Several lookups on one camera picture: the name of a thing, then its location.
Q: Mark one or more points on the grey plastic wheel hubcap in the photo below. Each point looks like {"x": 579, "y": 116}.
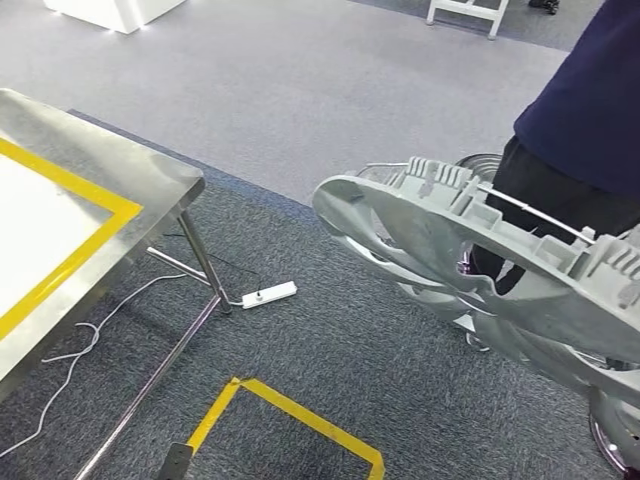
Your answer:
{"x": 450, "y": 232}

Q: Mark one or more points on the steel workbench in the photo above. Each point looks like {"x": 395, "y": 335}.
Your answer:
{"x": 125, "y": 172}

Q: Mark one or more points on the black round stool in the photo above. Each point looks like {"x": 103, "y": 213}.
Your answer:
{"x": 477, "y": 166}

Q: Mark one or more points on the white display plinth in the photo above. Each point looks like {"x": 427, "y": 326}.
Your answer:
{"x": 115, "y": 13}

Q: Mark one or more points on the white power strip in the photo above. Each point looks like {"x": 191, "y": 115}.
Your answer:
{"x": 270, "y": 295}

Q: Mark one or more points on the person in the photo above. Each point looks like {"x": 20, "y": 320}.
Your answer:
{"x": 590, "y": 99}

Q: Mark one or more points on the yellow tape double rectangle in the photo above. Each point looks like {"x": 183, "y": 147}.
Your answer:
{"x": 125, "y": 210}

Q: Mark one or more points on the white table frame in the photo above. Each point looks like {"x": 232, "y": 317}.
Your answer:
{"x": 470, "y": 8}

